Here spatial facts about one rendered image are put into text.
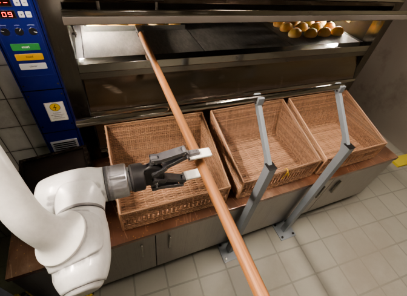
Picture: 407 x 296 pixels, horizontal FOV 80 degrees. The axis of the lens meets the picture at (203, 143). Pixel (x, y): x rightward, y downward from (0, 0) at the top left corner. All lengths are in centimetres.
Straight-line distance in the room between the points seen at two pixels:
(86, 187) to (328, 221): 201
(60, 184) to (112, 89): 72
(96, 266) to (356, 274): 193
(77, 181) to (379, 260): 218
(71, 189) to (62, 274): 18
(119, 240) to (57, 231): 77
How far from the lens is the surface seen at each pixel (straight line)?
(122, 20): 98
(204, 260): 184
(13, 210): 48
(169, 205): 119
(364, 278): 226
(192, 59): 128
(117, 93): 128
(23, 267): 135
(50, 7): 112
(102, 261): 55
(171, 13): 101
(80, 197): 61
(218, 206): 63
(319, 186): 161
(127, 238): 127
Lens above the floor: 173
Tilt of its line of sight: 45 degrees down
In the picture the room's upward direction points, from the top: 10 degrees clockwise
